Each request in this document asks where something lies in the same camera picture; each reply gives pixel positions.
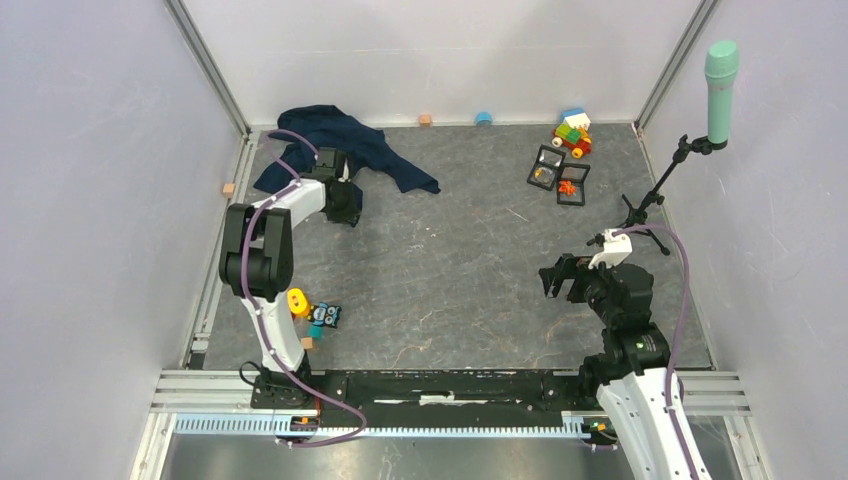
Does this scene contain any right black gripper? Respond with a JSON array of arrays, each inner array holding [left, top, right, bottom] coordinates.
[[537, 252, 618, 326]]

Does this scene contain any navy blue t-shirt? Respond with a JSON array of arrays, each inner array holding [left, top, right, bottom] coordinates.
[[254, 105, 441, 194]]

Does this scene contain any round gold brooch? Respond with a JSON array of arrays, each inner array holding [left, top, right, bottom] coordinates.
[[533, 167, 554, 184]]

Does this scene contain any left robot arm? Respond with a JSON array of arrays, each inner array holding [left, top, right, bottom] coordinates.
[[219, 147, 361, 409]]

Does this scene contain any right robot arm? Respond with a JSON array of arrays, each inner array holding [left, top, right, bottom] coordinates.
[[539, 254, 711, 479]]

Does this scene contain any orange flower brooch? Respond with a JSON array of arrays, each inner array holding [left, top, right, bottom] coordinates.
[[558, 180, 577, 197]]

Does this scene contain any black microphone tripod stand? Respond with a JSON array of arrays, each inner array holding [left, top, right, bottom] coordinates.
[[618, 135, 728, 228]]

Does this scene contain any blue owl toy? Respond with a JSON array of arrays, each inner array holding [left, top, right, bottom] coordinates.
[[309, 302, 342, 329]]

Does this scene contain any teal small block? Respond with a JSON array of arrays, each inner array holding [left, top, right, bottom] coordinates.
[[308, 324, 324, 339]]

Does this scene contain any colourful toy block car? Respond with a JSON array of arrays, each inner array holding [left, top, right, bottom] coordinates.
[[551, 108, 592, 159]]

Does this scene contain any blue cup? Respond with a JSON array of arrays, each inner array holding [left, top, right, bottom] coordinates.
[[474, 111, 493, 127]]

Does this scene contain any mint green microphone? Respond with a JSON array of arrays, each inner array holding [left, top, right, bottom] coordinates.
[[704, 40, 740, 145]]

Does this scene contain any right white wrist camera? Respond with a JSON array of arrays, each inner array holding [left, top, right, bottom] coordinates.
[[588, 228, 633, 270]]

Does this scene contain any right black display frame box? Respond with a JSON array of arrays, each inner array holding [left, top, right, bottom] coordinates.
[[556, 163, 591, 207]]

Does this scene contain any black display frame box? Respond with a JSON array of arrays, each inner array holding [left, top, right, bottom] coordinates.
[[556, 163, 591, 207], [526, 144, 567, 191]]

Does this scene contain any left black display frame box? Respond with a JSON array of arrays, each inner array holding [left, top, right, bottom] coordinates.
[[526, 144, 567, 191]]

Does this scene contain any red yellow ring stacker toy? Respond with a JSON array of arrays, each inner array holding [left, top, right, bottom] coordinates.
[[286, 288, 312, 318]]

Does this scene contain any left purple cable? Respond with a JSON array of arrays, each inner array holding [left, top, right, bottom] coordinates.
[[238, 129, 369, 450]]

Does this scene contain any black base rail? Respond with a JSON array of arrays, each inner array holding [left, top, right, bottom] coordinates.
[[240, 369, 605, 433]]

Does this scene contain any aluminium frame rail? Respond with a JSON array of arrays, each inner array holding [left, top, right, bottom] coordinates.
[[132, 369, 769, 479]]

